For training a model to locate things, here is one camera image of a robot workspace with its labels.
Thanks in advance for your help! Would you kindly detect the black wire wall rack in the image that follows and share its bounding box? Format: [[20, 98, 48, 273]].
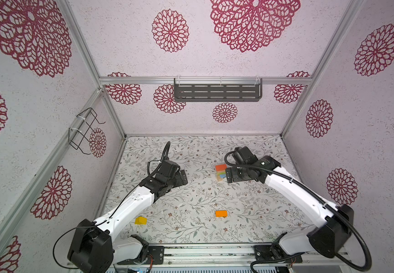
[[67, 107, 105, 155]]

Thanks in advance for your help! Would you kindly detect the red-orange wood block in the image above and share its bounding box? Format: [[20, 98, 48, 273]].
[[215, 164, 227, 172]]

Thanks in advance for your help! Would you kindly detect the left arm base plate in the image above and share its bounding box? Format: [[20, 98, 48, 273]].
[[118, 246, 165, 266]]

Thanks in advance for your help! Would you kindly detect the yellow wood block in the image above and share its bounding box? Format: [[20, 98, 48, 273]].
[[134, 216, 148, 225]]

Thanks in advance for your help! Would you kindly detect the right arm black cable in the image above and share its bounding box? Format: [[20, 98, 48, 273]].
[[223, 151, 373, 273]]

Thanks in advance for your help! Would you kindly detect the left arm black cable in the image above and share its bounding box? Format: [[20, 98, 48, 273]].
[[53, 141, 171, 270]]

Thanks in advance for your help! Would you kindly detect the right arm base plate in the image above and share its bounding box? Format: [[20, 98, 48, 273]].
[[253, 244, 303, 263]]

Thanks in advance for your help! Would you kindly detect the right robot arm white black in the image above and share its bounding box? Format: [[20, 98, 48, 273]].
[[226, 147, 354, 261]]

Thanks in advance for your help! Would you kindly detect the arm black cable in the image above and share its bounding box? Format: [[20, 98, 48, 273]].
[[223, 151, 373, 273], [53, 141, 171, 270]]

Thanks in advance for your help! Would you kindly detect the grey metal wall shelf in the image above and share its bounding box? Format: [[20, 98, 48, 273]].
[[173, 78, 262, 102]]

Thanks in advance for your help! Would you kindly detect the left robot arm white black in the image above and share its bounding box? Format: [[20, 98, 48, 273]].
[[67, 160, 188, 273]]

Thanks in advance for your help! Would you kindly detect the orange wood block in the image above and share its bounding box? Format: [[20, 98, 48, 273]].
[[215, 210, 228, 218]]

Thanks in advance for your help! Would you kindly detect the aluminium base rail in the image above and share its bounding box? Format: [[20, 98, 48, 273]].
[[107, 243, 344, 268]]

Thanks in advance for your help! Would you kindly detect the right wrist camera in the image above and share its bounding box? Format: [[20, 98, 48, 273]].
[[233, 147, 258, 165]]

